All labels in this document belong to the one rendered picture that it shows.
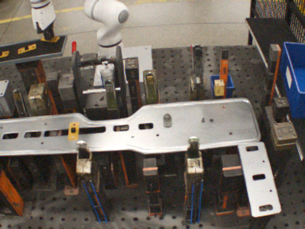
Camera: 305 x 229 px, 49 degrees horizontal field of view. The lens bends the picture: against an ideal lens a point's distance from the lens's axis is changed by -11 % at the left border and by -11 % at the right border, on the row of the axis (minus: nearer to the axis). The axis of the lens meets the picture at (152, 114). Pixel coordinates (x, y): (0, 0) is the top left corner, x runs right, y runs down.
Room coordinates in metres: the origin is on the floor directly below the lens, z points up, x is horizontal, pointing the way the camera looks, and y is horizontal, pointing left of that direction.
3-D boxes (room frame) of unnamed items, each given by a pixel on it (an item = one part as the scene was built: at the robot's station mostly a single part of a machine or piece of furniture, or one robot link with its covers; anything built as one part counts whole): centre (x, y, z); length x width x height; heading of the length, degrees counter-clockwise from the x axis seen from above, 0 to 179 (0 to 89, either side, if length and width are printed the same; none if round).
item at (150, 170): (0.71, 0.02, 0.84); 0.11 x 0.08 x 0.29; 179
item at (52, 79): (1.10, 0.38, 0.90); 0.05 x 0.05 x 0.40; 89
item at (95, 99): (1.09, 0.18, 0.94); 0.18 x 0.13 x 0.49; 89
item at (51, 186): (0.89, 0.50, 0.84); 0.13 x 0.11 x 0.29; 179
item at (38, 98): (1.04, 0.45, 0.89); 0.13 x 0.11 x 0.38; 179
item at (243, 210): (0.67, -0.32, 0.84); 0.11 x 0.06 x 0.29; 179
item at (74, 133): (0.88, 0.29, 1.01); 0.08 x 0.04 x 0.01; 179
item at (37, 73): (1.22, 0.51, 0.92); 0.10 x 0.08 x 0.45; 89
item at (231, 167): (0.68, -0.24, 0.84); 0.11 x 0.10 x 0.28; 179
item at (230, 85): (1.31, -0.35, 0.74); 0.11 x 0.10 x 0.09; 89
